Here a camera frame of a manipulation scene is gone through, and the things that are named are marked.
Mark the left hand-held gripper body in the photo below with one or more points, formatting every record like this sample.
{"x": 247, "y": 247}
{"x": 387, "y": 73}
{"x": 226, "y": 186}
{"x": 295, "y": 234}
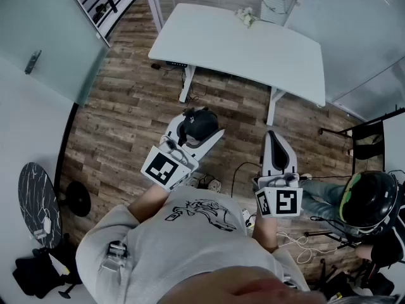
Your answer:
{"x": 164, "y": 169}

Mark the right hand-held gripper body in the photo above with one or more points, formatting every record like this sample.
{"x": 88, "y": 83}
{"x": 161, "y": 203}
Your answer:
{"x": 284, "y": 201}

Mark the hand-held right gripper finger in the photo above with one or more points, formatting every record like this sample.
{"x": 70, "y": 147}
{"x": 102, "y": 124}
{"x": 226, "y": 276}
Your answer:
{"x": 293, "y": 166}
{"x": 267, "y": 157}

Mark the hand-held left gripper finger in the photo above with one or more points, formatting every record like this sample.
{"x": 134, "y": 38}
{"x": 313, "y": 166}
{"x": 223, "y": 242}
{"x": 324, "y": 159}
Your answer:
{"x": 205, "y": 146}
{"x": 173, "y": 123}

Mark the person's right forearm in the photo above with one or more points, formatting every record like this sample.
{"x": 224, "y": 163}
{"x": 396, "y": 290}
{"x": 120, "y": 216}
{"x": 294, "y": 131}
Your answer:
{"x": 264, "y": 233}

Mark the person's left forearm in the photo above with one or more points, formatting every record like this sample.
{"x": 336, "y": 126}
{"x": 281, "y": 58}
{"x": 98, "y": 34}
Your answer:
{"x": 148, "y": 201}

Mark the white sneaker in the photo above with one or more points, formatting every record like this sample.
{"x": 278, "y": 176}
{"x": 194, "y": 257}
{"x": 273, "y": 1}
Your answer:
{"x": 215, "y": 185}
{"x": 197, "y": 180}

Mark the white socket strip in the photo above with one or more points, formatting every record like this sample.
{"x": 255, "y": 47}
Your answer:
{"x": 248, "y": 218}

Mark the white table leg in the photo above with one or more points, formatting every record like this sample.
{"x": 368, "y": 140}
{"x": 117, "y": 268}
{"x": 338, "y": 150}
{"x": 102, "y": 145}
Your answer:
{"x": 273, "y": 106}
{"x": 186, "y": 84}

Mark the grey printed t-shirt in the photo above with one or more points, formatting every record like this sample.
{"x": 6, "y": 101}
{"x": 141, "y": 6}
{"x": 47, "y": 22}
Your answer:
{"x": 190, "y": 242}

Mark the black helmet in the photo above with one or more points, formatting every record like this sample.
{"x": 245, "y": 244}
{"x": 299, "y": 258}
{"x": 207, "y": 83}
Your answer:
{"x": 370, "y": 201}

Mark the round black table base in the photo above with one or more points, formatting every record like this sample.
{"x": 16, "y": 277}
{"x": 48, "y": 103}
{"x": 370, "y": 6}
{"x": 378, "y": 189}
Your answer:
{"x": 77, "y": 198}

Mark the person's chin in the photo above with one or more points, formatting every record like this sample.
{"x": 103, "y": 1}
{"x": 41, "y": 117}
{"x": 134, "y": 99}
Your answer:
{"x": 240, "y": 287}

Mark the black tripod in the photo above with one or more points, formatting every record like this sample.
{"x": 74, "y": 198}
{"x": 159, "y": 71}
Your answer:
{"x": 348, "y": 280}

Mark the round black marble side table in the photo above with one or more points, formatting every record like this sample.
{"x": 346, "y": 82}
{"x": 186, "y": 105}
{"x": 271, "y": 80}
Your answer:
{"x": 38, "y": 195}

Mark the small white box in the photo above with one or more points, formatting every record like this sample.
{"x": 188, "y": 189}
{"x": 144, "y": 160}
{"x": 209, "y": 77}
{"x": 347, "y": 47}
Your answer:
{"x": 47, "y": 225}

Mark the white flower sprig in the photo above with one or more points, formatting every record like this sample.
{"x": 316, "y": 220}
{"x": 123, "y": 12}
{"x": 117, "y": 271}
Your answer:
{"x": 246, "y": 16}

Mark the black bag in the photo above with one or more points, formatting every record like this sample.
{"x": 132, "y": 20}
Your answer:
{"x": 34, "y": 274}

